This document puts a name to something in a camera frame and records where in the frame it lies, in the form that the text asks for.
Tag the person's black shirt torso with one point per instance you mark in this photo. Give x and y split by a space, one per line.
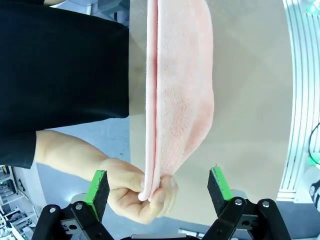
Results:
62 65

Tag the pink fluffy towel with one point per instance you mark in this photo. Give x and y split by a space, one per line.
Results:
180 87

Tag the person's right hand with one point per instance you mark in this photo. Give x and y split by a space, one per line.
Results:
127 197

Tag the aluminium profile frame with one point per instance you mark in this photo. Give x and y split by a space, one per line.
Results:
297 100

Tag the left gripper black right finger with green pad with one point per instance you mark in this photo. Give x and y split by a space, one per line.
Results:
218 190

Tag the white equipment rack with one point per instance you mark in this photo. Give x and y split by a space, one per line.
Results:
15 200

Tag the person's right forearm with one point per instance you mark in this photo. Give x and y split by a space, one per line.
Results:
70 152

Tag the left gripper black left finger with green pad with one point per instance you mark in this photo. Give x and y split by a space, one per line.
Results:
96 197

